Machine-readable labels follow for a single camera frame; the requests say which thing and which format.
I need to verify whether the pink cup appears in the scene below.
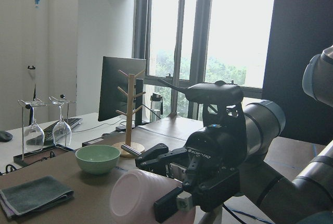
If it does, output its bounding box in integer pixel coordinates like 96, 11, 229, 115
110, 169, 181, 223

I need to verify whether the black keyboard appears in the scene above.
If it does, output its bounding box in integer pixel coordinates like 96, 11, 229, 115
41, 117, 83, 136

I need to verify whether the black monitor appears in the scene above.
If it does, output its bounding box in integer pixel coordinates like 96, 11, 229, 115
98, 56, 146, 121

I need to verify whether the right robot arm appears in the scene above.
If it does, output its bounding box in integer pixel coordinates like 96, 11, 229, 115
135, 81, 332, 223

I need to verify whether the water bottle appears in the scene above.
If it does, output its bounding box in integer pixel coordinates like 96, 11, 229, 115
150, 92, 163, 122

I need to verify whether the grey folded cloth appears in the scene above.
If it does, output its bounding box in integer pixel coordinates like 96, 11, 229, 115
1, 176, 74, 219

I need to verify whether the wine glass rack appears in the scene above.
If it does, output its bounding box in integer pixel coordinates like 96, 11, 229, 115
13, 96, 79, 167

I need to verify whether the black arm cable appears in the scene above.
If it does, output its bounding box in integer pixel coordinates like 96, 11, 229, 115
221, 203, 263, 222

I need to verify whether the wine glass right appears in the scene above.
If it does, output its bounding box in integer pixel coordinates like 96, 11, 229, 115
49, 96, 72, 147

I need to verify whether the steel scoop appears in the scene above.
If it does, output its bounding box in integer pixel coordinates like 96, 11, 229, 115
121, 143, 145, 158

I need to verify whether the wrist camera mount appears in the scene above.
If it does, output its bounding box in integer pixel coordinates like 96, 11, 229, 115
159, 79, 244, 127

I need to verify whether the wine glass left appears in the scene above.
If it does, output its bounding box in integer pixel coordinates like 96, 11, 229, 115
18, 98, 46, 156

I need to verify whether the green bowl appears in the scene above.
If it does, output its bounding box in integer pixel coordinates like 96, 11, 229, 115
75, 145, 120, 175

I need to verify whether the black computer mouse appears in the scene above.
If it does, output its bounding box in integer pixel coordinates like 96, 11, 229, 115
0, 131, 13, 142

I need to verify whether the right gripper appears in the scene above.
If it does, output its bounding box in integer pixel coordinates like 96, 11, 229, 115
135, 124, 247, 223

